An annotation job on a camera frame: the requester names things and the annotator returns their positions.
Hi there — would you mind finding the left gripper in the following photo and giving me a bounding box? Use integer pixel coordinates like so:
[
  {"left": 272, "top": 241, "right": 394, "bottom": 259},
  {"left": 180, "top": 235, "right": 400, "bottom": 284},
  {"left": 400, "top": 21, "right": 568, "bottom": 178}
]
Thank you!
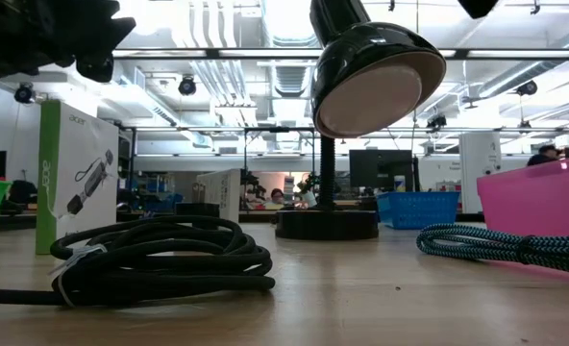
[{"left": 0, "top": 0, "right": 136, "bottom": 84}]

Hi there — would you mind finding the black gooseneck desk lamp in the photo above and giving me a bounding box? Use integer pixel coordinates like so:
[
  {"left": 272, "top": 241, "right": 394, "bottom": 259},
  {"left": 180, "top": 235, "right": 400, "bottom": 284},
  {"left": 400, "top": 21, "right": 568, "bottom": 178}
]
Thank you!
[{"left": 274, "top": 0, "right": 448, "bottom": 241}]

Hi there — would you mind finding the white green Acer box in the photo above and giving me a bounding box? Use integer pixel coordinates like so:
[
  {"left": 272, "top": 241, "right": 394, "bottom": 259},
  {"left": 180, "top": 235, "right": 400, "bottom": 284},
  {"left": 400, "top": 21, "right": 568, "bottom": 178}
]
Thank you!
[{"left": 35, "top": 99, "right": 120, "bottom": 256}]

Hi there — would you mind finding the small white printed box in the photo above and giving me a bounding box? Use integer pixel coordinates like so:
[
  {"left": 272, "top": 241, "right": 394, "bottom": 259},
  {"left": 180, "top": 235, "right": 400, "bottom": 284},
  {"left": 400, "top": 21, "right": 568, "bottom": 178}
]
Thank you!
[{"left": 196, "top": 167, "right": 241, "bottom": 223}]

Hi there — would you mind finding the small black cube adapter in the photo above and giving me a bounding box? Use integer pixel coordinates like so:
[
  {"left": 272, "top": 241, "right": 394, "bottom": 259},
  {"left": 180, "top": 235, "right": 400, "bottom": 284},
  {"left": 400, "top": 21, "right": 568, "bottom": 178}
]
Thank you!
[{"left": 174, "top": 201, "right": 221, "bottom": 230}]

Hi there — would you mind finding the pink plastic bin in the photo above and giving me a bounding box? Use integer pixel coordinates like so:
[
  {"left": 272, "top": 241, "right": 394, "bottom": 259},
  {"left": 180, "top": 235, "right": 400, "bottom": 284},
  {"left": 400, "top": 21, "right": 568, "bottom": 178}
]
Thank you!
[{"left": 476, "top": 156, "right": 569, "bottom": 239}]

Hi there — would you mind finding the blue braided cable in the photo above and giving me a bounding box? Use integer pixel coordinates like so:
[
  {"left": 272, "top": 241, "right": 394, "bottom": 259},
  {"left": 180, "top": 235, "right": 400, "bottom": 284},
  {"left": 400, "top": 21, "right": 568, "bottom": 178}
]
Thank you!
[{"left": 416, "top": 223, "right": 569, "bottom": 279}]

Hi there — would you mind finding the black cable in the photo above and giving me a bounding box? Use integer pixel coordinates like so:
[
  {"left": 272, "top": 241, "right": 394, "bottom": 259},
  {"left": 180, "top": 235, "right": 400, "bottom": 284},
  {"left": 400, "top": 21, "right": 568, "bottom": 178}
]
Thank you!
[{"left": 0, "top": 214, "right": 276, "bottom": 308}]

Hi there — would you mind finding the black ceiling spotlight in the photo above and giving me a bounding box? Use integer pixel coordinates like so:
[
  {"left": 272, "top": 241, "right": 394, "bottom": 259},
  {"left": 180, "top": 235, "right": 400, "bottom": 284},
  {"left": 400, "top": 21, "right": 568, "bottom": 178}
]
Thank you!
[
  {"left": 13, "top": 82, "right": 36, "bottom": 105},
  {"left": 177, "top": 75, "right": 198, "bottom": 96},
  {"left": 515, "top": 80, "right": 539, "bottom": 97}
]

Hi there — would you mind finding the white cabinet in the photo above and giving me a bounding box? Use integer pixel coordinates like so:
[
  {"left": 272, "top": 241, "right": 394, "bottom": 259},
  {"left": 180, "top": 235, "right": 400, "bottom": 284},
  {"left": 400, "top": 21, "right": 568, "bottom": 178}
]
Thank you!
[{"left": 459, "top": 132, "right": 502, "bottom": 214}]

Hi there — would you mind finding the person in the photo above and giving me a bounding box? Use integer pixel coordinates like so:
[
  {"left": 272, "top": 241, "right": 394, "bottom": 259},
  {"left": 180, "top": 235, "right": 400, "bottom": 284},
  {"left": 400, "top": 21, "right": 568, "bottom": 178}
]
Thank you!
[
  {"left": 527, "top": 143, "right": 563, "bottom": 167},
  {"left": 264, "top": 187, "right": 286, "bottom": 211}
]

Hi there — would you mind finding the black computer monitor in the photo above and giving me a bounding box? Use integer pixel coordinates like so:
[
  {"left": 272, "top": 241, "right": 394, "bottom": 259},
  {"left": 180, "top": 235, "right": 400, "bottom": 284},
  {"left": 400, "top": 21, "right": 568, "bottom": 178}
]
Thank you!
[{"left": 349, "top": 149, "right": 415, "bottom": 193}]

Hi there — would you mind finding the blue plastic basket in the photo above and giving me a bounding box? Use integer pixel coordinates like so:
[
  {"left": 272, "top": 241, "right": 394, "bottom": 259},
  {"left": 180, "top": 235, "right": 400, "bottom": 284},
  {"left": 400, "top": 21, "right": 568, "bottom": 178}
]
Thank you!
[{"left": 376, "top": 190, "right": 461, "bottom": 231}]

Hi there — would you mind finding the white zip tie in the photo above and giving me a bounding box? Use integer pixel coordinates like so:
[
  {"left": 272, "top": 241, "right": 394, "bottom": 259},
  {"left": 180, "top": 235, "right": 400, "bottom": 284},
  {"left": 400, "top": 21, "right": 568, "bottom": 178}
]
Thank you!
[{"left": 48, "top": 243, "right": 109, "bottom": 308}]

